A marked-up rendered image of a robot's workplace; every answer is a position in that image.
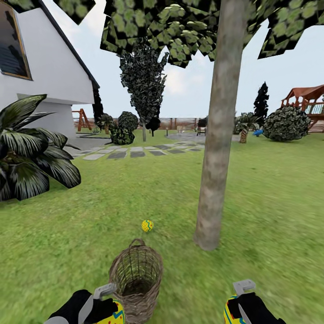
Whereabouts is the easter egg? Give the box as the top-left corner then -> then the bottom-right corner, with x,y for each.
95,299 -> 126,324
142,220 -> 153,232
224,294 -> 246,324

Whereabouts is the wicker basket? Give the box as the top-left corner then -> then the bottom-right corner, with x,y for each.
108,237 -> 163,324

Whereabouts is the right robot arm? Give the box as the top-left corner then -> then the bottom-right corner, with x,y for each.
228,279 -> 286,324

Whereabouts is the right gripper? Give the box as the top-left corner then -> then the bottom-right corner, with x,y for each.
228,297 -> 242,319

